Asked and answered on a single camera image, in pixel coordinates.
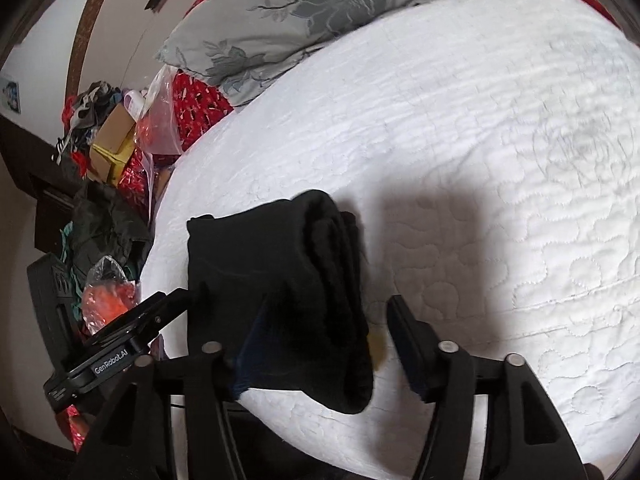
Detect clear bag with red item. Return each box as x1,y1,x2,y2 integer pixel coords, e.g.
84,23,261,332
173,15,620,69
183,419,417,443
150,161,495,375
136,65,183,156

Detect plastic bag with orange cloth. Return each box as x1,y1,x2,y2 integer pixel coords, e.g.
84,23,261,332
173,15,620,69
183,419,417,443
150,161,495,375
81,256,139,335

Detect black pants with yellow patch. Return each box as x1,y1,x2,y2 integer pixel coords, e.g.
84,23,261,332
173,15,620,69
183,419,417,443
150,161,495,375
186,190,373,415

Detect red patterned bedding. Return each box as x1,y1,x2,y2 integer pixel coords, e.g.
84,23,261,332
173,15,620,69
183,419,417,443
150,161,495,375
117,0,612,218

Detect grey floral pillow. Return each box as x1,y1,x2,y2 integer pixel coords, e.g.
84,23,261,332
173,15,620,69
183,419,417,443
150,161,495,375
157,0,434,107

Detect pile of clothes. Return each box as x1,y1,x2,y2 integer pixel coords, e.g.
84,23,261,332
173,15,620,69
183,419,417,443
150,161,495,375
55,80,122,177

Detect cardboard box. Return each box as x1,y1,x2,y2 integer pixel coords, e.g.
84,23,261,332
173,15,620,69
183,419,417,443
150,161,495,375
88,104,136,186

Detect white quilted bed cover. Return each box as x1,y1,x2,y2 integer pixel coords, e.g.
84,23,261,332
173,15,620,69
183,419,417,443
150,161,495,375
141,0,639,479

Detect dark green jacket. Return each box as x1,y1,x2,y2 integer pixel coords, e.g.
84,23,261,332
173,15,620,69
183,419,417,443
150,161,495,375
66,181,152,287

